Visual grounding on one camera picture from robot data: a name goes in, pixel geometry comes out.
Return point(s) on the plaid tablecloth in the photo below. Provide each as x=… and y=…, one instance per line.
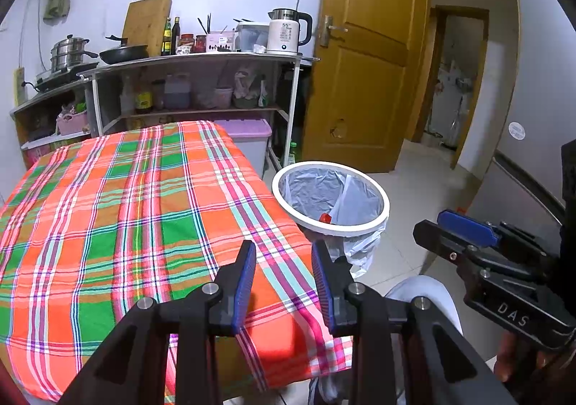
x=135, y=216

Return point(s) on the brown wooden door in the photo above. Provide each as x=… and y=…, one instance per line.
x=360, y=94

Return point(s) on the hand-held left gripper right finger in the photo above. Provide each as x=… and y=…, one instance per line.
x=324, y=288

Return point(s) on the yellowed power strip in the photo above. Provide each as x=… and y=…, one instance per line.
x=20, y=85

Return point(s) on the purple-lidded storage box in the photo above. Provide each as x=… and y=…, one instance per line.
x=247, y=135

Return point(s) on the yellow-labelled shelf bottle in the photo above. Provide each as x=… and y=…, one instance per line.
x=144, y=101

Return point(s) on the dark chopsticks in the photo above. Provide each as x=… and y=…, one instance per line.
x=206, y=24

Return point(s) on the round wall sticker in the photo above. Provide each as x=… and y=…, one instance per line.
x=517, y=130

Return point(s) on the pink plastic cup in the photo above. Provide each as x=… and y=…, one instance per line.
x=223, y=97

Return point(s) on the crumpled plastic bag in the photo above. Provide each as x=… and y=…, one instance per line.
x=245, y=85

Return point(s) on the low wooden shelf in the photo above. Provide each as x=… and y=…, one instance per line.
x=40, y=99

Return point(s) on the white trash bin with liner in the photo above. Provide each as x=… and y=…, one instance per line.
x=315, y=189

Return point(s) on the plastic jug dark liquid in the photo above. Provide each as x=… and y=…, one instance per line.
x=177, y=92

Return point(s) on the green spray bottle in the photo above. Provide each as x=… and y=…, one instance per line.
x=262, y=92

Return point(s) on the pink plastic basket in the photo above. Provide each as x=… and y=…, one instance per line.
x=72, y=123

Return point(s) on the dark sauce bottle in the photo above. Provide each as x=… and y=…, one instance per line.
x=176, y=33

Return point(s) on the green glass bottle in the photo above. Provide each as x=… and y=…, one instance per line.
x=293, y=155

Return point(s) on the person's right hand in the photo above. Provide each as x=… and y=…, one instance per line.
x=510, y=355

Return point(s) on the red plastic bag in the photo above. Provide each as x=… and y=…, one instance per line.
x=325, y=218

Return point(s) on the pink utensil holder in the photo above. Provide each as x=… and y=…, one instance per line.
x=220, y=42

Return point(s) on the yellow-labelled oil bottle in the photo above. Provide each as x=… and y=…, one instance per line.
x=167, y=38

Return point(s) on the grey metal shelf rack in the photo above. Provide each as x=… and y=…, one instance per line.
x=202, y=59

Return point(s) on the wooden cutting board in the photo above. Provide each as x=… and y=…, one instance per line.
x=146, y=20

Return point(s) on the small red sauce jar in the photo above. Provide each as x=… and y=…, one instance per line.
x=200, y=44

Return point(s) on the steel steamer pot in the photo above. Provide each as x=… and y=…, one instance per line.
x=69, y=56

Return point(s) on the black induction cooker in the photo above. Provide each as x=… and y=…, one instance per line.
x=58, y=78

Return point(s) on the black frying pan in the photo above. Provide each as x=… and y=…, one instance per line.
x=123, y=54

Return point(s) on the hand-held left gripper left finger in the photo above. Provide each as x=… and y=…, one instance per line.
x=243, y=288

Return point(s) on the white electric kettle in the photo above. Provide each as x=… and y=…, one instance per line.
x=283, y=36

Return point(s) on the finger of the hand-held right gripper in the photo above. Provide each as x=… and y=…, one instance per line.
x=468, y=227
x=438, y=238

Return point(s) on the clear plastic container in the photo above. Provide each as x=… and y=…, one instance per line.
x=252, y=38

